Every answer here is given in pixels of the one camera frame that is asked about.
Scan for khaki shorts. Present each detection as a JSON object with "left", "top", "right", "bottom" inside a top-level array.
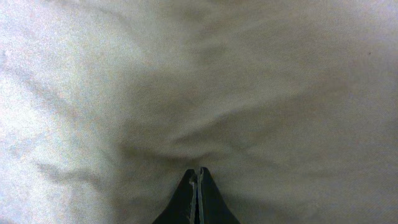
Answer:
[{"left": 1, "top": 1, "right": 397, "bottom": 223}]

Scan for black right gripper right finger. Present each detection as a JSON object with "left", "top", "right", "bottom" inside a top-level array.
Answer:
[{"left": 198, "top": 167, "right": 240, "bottom": 224}]

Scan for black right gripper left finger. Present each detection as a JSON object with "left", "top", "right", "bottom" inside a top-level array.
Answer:
[{"left": 152, "top": 169, "right": 197, "bottom": 224}]

